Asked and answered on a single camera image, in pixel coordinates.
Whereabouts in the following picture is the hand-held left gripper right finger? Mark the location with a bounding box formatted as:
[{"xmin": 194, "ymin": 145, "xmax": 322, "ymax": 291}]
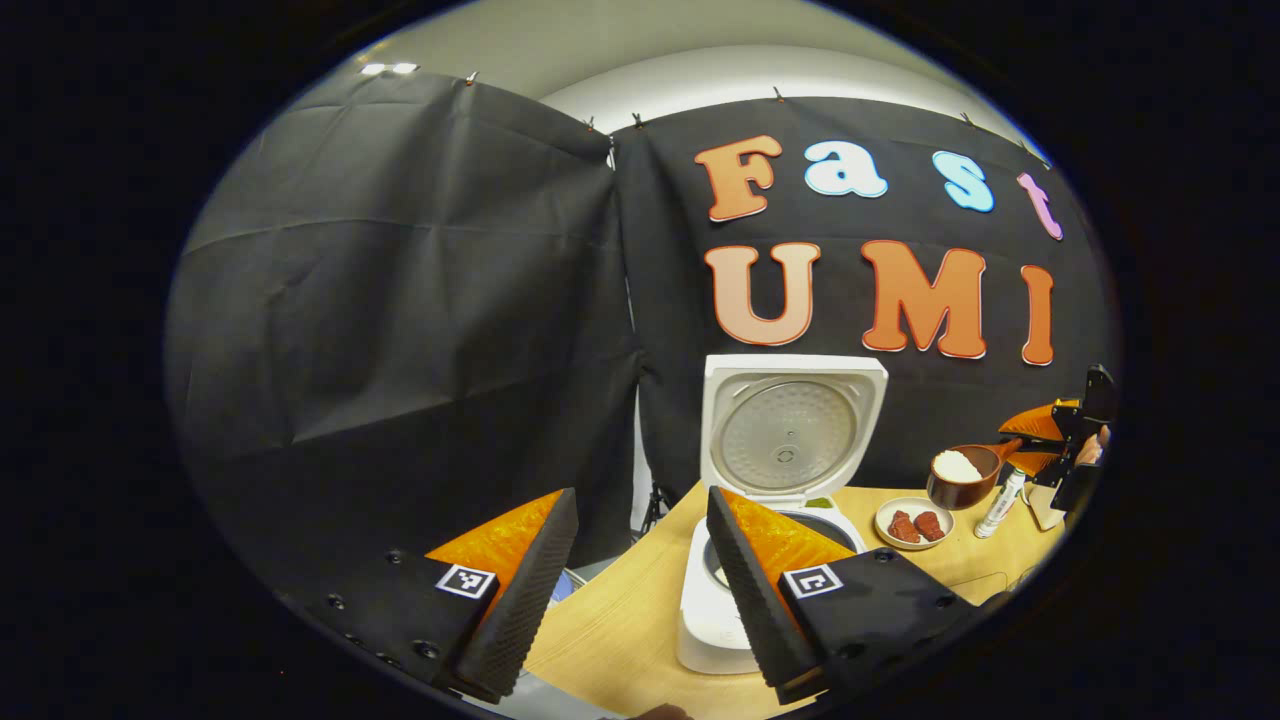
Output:
[{"xmin": 705, "ymin": 486, "xmax": 989, "ymax": 705}]

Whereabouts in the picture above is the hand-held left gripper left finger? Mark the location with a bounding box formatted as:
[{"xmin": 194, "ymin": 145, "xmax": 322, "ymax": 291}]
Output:
[{"xmin": 285, "ymin": 488, "xmax": 581, "ymax": 705}]

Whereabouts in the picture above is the wooden spoon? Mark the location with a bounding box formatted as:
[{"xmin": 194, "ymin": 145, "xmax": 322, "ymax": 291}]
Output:
[{"xmin": 926, "ymin": 437, "xmax": 1027, "ymax": 513}]

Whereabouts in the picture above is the white rice portion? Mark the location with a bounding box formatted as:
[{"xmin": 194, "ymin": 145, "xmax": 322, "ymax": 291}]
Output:
[{"xmin": 932, "ymin": 449, "xmax": 984, "ymax": 485}]

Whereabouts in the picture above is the white rice cooker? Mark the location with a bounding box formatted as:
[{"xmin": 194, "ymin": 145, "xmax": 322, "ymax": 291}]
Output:
[{"xmin": 676, "ymin": 353, "xmax": 890, "ymax": 677}]

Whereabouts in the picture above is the white pill bottle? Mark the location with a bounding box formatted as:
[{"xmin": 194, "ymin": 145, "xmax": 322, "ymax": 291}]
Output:
[{"xmin": 974, "ymin": 467, "xmax": 1029, "ymax": 540}]

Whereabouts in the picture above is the black tripod stand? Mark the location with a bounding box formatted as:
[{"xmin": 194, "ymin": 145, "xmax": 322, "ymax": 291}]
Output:
[{"xmin": 638, "ymin": 484, "xmax": 673, "ymax": 538}]

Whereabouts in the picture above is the round plate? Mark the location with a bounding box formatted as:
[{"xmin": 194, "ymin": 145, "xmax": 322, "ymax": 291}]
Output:
[{"xmin": 874, "ymin": 496, "xmax": 956, "ymax": 552}]

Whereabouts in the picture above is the black backdrop cloth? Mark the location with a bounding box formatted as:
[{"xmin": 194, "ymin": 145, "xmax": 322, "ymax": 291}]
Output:
[{"xmin": 163, "ymin": 68, "xmax": 1121, "ymax": 601}]

